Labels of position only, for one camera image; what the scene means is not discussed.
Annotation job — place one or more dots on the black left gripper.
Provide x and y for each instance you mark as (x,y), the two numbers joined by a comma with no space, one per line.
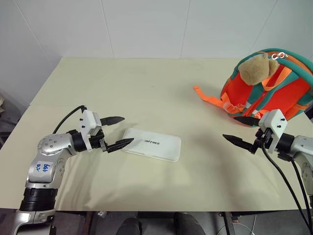
(96,142)

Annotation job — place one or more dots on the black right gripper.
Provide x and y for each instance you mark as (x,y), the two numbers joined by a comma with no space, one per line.
(265,137)

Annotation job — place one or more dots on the white rectangular box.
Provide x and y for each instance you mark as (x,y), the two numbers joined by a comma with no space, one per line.
(156,149)

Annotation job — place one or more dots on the orange and teal backpack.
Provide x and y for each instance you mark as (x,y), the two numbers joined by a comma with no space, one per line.
(288,93)

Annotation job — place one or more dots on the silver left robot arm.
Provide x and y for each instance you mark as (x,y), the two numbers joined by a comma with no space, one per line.
(49,147)

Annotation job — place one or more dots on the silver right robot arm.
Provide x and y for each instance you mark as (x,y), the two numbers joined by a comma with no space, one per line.
(302,144)

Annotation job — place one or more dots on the tan plush toy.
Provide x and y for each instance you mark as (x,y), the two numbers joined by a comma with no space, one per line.
(254,68)

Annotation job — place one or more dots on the white sticker blue writing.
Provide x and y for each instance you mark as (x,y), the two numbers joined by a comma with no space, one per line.
(43,169)

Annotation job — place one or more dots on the silver zipper pull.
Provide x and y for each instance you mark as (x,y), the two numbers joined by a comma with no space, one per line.
(278,55)

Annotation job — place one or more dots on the dark rounded shape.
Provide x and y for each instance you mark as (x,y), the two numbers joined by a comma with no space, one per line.
(189,224)
(129,226)

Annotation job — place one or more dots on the dark grey cluttered object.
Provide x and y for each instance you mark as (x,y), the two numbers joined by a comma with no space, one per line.
(9,115)

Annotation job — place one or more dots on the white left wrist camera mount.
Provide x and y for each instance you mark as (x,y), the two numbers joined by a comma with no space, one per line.
(86,122)

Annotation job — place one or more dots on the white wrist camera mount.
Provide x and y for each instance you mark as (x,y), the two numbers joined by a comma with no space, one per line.
(276,122)
(86,122)

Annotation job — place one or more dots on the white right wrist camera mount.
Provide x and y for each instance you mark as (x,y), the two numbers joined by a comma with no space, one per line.
(276,122)

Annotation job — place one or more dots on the black table frame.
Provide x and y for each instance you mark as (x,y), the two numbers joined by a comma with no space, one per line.
(256,213)

